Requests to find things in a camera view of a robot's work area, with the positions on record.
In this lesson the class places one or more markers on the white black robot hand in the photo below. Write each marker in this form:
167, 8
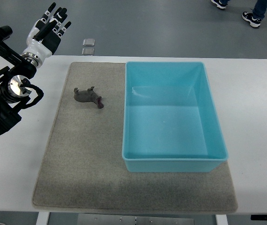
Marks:
45, 36

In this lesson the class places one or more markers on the brown hippo toy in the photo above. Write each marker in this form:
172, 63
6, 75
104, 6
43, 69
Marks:
88, 96

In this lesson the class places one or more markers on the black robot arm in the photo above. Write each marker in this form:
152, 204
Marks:
16, 91

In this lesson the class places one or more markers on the blue plastic box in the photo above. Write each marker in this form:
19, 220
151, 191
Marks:
170, 120

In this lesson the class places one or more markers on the lower metal floor plate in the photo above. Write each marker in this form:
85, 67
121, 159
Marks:
88, 51

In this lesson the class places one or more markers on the beige felt mat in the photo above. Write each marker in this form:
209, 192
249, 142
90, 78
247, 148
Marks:
83, 168

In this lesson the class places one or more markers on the left white black sneaker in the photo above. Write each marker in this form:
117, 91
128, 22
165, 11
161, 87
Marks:
218, 4

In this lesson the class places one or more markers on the white black sneaker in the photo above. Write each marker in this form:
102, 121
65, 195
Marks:
248, 17
218, 4

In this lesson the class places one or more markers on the grey metal table crossbar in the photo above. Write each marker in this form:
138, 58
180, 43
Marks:
98, 219

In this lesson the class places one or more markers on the right white black sneaker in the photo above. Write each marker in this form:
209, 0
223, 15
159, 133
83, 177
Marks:
248, 17

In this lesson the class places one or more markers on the blue jeans leg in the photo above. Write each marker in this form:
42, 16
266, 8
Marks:
260, 9

